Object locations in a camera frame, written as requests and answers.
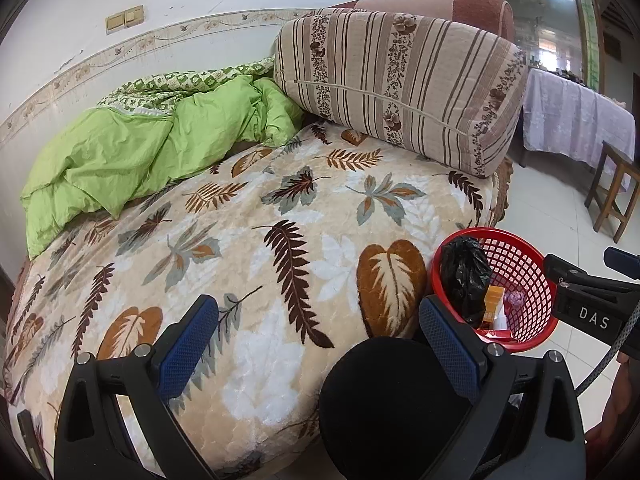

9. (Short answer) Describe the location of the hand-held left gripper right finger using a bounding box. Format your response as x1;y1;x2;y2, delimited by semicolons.
419;295;588;480

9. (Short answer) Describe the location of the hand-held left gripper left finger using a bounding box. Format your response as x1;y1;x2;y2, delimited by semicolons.
52;294;221;480

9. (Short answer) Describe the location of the orange packet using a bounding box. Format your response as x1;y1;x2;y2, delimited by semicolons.
481;285;507;331

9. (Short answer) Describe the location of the wooden stool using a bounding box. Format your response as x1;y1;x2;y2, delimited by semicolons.
584;140;640;245

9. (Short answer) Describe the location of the beige double wall switch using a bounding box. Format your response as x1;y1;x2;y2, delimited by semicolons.
105;5;146;35

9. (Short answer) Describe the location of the glass door with wooden frame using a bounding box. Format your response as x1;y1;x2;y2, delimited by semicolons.
460;0;608;91

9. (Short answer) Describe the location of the pink hair scrunchie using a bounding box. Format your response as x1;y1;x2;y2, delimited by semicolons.
505;290;528;318

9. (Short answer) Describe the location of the red plastic basket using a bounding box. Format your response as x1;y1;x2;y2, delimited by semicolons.
431;227;558;353

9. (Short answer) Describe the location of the leaf print beige blanket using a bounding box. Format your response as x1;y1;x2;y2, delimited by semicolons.
2;122;511;480

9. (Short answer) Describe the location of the black plastic bag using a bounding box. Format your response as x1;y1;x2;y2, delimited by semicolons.
439;236;493;326

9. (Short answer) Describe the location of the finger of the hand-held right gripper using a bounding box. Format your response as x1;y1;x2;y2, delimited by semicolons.
603;246;640;281
544;254;640;293

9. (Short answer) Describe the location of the black rectangular object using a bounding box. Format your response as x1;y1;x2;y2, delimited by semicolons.
16;409;53;476

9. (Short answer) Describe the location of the green quilt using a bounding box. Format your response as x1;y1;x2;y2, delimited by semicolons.
20;57;306;261

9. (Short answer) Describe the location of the grey braided cable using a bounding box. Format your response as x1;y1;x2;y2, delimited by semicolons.
572;305;640;396

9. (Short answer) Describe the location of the striped floral cushion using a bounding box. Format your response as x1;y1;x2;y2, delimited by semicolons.
272;7;530;179

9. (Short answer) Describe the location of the black round object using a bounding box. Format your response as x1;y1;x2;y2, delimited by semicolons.
318;337;473;480

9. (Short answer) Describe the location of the person's right hand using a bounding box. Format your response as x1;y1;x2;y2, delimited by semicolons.
585;350;640;461

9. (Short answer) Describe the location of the lilac tablecloth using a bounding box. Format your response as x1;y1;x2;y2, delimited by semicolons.
522;67;636;181

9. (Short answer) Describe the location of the carved wooden bed frame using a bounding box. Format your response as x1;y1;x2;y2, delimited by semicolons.
492;156;516;228

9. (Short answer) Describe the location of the brown upholstered headboard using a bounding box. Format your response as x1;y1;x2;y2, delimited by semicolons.
327;0;516;43

